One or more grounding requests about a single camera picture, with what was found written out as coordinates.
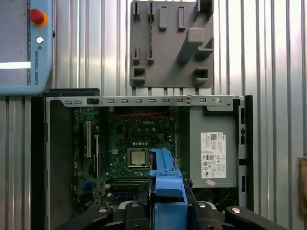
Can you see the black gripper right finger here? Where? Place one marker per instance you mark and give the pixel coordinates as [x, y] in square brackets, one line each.
[204, 218]

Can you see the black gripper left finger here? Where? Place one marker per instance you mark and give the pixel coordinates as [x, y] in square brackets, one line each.
[134, 218]

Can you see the hard disk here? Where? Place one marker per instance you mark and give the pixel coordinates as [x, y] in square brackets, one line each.
[168, 191]

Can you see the black RAM slot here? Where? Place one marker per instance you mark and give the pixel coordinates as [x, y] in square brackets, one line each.
[127, 184]

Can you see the silver CPU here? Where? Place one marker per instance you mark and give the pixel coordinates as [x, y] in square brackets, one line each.
[139, 158]

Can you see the black CPU socket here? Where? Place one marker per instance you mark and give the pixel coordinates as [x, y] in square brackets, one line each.
[128, 158]

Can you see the grey power supply unit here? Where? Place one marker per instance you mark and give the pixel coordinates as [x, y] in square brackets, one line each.
[195, 143]

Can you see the green motherboard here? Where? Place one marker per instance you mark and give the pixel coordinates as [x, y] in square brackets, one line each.
[120, 134]

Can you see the black PC case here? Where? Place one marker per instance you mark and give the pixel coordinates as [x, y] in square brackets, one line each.
[38, 155]

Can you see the grey parts rack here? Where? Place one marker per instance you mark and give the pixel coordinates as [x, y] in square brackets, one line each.
[172, 72]

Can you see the pale blue teach pendant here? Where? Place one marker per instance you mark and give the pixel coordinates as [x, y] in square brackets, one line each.
[14, 48]

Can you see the brown square base plate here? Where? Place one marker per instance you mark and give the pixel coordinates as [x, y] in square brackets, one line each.
[302, 187]

